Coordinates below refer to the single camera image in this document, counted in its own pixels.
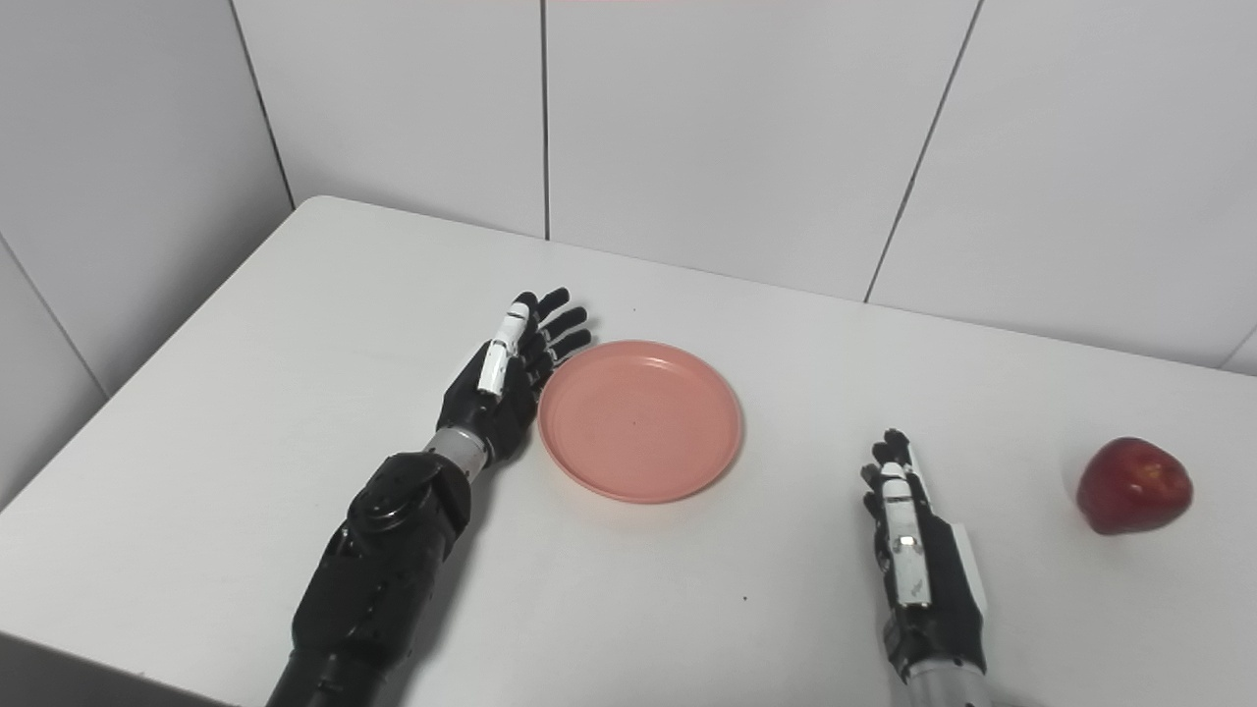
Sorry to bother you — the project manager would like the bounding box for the pink round plate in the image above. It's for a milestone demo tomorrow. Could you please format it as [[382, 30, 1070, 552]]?
[[537, 340, 744, 505]]

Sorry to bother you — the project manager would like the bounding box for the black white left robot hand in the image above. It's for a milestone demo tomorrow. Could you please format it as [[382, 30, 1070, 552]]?
[[436, 288, 593, 467]]

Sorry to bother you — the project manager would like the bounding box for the red apple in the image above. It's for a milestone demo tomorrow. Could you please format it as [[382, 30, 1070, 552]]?
[[1075, 437, 1194, 536]]

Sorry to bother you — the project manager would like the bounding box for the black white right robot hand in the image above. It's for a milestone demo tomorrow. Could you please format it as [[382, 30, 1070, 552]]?
[[861, 428, 987, 680]]

